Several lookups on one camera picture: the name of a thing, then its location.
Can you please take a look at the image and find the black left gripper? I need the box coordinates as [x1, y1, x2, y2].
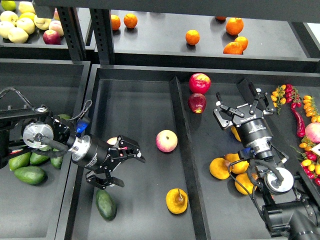
[71, 134, 146, 189]

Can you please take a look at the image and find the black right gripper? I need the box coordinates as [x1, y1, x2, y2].
[213, 84, 275, 160]

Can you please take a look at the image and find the dark green avocado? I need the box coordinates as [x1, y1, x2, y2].
[95, 189, 117, 221]

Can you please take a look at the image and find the yellow pear with stem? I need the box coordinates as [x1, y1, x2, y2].
[165, 188, 188, 215]

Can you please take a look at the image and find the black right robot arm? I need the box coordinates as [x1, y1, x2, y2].
[213, 80, 320, 240]

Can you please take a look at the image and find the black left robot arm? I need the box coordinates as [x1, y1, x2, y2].
[0, 87, 145, 190]

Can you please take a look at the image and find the yellow pear upper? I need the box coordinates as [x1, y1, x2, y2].
[231, 126, 242, 142]

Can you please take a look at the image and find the yellow pear left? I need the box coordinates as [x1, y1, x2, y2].
[209, 157, 230, 180]

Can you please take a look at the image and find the green avocado bottom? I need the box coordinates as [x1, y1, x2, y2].
[14, 166, 47, 185]

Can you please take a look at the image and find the green avocado lower left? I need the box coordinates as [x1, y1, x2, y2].
[8, 152, 31, 171]

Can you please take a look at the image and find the pink apple left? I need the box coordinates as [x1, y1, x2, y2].
[106, 137, 118, 146]

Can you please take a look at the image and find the pink apple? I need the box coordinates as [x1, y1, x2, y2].
[106, 137, 118, 146]
[155, 129, 178, 153]

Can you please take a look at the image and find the orange cherry tomato vine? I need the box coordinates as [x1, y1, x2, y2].
[271, 84, 287, 115]

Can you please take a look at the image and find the dark red apple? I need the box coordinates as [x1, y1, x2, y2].
[187, 93, 207, 114]

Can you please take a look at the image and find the bright red apple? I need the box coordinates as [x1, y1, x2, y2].
[188, 73, 212, 95]

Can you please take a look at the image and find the red chili pepper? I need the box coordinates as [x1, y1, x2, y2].
[291, 107, 306, 138]

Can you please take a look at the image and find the pink apple centre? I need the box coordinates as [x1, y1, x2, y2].
[155, 129, 178, 153]

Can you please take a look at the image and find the orange front right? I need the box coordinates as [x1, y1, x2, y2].
[223, 41, 244, 55]

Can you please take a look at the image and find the pink peach right edge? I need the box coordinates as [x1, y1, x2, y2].
[305, 122, 320, 144]

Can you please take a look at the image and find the orange mid right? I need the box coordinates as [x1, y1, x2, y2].
[234, 36, 249, 51]

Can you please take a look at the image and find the black centre tray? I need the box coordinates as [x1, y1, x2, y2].
[69, 65, 320, 240]

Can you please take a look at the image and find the black tray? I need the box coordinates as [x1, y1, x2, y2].
[69, 65, 320, 240]
[0, 59, 90, 240]

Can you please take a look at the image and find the large orange upper right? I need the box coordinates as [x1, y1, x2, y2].
[225, 17, 244, 36]

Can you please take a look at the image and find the orange on shelf centre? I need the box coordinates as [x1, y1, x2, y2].
[185, 29, 200, 46]

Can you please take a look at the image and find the black left tray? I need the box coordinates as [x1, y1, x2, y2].
[0, 59, 90, 240]

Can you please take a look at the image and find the red apple on shelf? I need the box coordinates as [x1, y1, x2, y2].
[42, 29, 61, 45]

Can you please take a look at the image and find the orange upper left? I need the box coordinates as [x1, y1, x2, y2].
[123, 13, 138, 29]

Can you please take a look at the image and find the yellow green apple front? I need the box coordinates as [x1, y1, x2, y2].
[8, 27, 29, 44]

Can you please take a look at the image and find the green lime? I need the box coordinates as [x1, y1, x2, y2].
[0, 0, 16, 12]

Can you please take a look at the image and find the orange behind post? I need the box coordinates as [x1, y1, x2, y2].
[110, 14, 121, 31]

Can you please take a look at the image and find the black shelf post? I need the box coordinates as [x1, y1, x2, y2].
[56, 6, 87, 62]

